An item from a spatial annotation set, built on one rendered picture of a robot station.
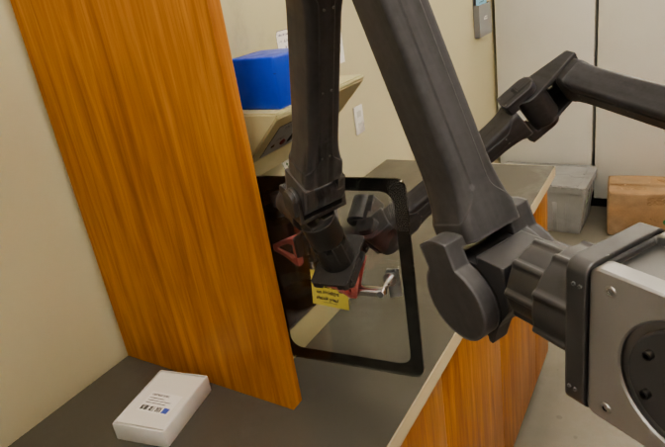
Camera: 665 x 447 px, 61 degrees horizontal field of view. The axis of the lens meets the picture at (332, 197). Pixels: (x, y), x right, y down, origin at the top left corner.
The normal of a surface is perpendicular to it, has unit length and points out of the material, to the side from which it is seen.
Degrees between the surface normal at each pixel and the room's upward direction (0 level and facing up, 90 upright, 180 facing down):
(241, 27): 90
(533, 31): 90
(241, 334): 90
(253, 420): 0
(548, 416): 0
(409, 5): 71
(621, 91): 43
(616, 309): 90
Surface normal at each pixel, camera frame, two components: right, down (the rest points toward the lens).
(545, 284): -0.79, -0.27
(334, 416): -0.15, -0.92
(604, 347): -0.86, 0.29
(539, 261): -0.57, -0.63
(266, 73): -0.51, 0.38
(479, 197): 0.39, -0.05
